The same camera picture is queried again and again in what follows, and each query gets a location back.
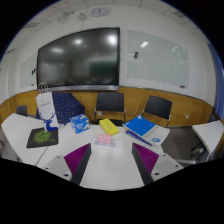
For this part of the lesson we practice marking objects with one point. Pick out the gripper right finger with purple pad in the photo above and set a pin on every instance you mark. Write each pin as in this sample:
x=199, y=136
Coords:
x=153, y=166

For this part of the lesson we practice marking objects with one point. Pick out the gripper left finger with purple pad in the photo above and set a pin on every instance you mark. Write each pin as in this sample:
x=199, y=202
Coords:
x=72, y=166

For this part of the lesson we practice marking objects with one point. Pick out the white and blue booklet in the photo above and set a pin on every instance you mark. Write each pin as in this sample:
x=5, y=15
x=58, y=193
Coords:
x=154, y=137

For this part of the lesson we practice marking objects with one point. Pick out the clear plastic box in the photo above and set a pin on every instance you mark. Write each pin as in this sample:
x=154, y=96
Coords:
x=114, y=145

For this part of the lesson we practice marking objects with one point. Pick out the blue book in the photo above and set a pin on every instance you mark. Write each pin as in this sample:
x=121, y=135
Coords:
x=139, y=125

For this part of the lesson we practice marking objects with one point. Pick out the blue tissue box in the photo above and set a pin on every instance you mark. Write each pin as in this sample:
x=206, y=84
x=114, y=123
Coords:
x=80, y=123

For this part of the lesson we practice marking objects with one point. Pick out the black and green mouse pad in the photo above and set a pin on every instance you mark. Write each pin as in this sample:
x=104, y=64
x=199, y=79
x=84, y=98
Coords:
x=40, y=138

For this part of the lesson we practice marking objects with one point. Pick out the yellow box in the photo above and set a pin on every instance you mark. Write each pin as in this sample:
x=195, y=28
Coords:
x=108, y=126

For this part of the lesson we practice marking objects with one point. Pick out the right black chair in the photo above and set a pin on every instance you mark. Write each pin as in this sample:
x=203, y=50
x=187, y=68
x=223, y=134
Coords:
x=159, y=107

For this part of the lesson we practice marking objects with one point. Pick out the black chair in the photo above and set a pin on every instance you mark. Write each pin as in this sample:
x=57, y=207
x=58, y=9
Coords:
x=159, y=107
x=110, y=101

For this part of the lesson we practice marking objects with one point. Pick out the dark blue dotted gift bag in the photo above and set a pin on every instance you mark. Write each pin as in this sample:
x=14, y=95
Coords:
x=66, y=107

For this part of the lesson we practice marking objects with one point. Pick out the right white table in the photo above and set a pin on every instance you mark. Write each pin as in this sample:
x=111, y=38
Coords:
x=210, y=134

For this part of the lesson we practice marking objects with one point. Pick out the middle black chair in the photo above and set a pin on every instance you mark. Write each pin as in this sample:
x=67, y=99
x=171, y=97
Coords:
x=110, y=101

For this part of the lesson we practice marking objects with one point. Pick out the white paper bag blue deer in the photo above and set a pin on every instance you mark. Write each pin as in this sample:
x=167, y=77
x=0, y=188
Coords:
x=46, y=108

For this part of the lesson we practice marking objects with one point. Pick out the left dark chair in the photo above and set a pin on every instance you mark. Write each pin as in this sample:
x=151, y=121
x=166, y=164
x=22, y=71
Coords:
x=22, y=110

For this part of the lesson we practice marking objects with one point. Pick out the right glass whiteboard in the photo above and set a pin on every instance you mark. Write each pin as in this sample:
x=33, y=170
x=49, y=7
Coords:
x=158, y=60

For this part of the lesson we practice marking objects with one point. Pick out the glass whiteboard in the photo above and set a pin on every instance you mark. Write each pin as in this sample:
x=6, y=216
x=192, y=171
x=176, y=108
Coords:
x=28, y=72
x=158, y=60

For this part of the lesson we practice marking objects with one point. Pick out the left glass whiteboard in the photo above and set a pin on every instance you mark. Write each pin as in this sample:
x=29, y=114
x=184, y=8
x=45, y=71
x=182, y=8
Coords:
x=28, y=72

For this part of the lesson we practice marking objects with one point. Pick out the black whiteboard eraser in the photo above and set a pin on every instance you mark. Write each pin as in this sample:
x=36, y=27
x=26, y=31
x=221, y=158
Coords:
x=136, y=55

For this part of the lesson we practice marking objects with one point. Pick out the large black wall display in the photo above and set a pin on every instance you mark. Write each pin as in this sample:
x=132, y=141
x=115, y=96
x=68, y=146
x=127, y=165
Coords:
x=86, y=60

